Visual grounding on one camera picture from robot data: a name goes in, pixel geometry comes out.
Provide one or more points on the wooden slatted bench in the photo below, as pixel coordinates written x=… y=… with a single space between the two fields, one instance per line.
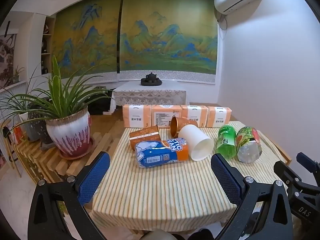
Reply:
x=45 y=160

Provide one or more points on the green red label bottle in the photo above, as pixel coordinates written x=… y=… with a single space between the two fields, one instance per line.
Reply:
x=248 y=143

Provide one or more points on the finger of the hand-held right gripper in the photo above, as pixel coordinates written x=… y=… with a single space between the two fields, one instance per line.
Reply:
x=308 y=163
x=287 y=173

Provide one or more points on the potted plant white red pot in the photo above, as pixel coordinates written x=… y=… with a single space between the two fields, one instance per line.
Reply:
x=68 y=135

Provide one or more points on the green mountain landscape mural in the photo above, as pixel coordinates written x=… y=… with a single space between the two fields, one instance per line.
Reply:
x=162 y=37

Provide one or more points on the low table lace cloth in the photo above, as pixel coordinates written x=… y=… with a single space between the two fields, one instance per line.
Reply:
x=150 y=95

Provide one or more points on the wooden wall shelf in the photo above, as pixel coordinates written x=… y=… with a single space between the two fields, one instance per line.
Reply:
x=47 y=45

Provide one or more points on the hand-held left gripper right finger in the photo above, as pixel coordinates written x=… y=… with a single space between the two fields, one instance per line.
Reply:
x=226 y=180

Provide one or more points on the orange patterned paper cup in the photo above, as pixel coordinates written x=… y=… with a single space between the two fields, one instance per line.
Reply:
x=145 y=137

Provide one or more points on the green plastic bottle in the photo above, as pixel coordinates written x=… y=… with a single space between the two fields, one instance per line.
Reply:
x=226 y=141

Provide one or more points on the dark teapot set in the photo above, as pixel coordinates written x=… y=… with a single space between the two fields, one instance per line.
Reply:
x=151 y=79

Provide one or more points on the white paper cup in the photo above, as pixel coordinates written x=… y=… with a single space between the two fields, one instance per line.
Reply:
x=197 y=142

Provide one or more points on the copper orange paper cup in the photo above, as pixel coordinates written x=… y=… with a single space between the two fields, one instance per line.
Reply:
x=183 y=124

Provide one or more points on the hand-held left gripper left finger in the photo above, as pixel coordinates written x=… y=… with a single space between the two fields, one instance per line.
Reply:
x=95 y=177

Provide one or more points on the orange tissue pack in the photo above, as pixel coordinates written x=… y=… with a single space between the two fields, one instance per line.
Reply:
x=196 y=113
x=136 y=116
x=165 y=115
x=218 y=116

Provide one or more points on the striped tablecloth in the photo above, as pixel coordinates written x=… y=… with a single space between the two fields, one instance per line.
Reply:
x=162 y=192

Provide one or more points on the potted plant dark grey pot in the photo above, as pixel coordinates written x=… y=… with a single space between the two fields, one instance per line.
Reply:
x=40 y=127

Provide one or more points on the hanging scroll painting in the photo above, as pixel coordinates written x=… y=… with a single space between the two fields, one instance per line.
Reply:
x=7 y=55

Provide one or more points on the blue and orange can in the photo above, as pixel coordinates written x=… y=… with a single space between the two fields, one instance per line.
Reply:
x=160 y=155

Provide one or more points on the black bag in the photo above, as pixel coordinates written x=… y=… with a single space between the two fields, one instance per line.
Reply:
x=100 y=103

